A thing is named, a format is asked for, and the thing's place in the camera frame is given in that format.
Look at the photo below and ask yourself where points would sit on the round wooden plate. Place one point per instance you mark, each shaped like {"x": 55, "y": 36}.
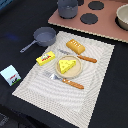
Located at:
{"x": 74, "y": 71}

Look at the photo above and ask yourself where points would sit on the white milk carton toy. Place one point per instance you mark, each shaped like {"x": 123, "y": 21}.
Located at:
{"x": 10, "y": 74}

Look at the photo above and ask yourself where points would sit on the grey saucepan with handle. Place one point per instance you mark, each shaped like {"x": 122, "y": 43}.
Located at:
{"x": 43, "y": 36}

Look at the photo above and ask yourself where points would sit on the orange bread loaf toy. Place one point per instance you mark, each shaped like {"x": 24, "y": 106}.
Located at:
{"x": 75, "y": 46}

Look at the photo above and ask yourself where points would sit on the yellow cheese wedge toy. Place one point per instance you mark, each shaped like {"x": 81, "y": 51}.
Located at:
{"x": 65, "y": 65}

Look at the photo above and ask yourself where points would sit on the dark grey pot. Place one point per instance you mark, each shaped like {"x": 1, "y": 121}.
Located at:
{"x": 67, "y": 8}

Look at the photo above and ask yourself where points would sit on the beige bowl on stove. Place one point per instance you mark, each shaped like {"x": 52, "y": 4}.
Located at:
{"x": 122, "y": 15}

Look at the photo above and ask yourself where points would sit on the toy knife wooden handle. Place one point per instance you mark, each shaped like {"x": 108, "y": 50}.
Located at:
{"x": 79, "y": 56}

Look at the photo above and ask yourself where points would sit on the yellow butter box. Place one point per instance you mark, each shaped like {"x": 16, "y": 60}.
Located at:
{"x": 45, "y": 58}

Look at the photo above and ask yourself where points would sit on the toy fork wooden handle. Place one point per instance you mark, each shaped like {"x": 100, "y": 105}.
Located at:
{"x": 66, "y": 81}

